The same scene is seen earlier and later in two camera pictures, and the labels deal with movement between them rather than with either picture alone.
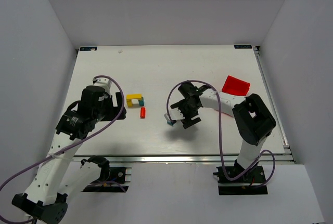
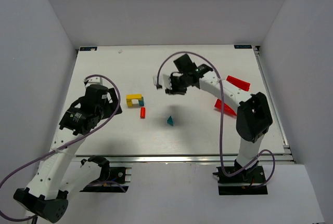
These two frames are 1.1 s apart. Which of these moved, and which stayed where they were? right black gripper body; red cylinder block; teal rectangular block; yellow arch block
Moved: right black gripper body
Stayed: yellow arch block; teal rectangular block; red cylinder block
